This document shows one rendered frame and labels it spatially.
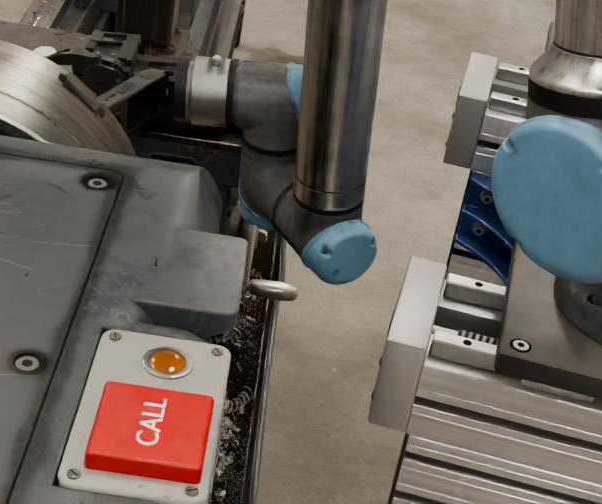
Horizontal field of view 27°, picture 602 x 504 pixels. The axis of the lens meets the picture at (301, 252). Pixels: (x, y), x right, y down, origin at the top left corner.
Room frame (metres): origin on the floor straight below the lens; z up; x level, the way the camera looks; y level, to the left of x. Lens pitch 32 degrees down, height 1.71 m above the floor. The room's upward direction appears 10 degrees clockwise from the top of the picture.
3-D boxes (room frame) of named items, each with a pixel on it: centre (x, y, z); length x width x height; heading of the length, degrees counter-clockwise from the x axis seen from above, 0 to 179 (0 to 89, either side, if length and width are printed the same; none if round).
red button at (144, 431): (0.50, 0.06, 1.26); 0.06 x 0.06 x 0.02; 2
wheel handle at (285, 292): (1.48, 0.03, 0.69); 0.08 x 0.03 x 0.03; 92
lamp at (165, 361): (0.56, 0.06, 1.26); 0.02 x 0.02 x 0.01
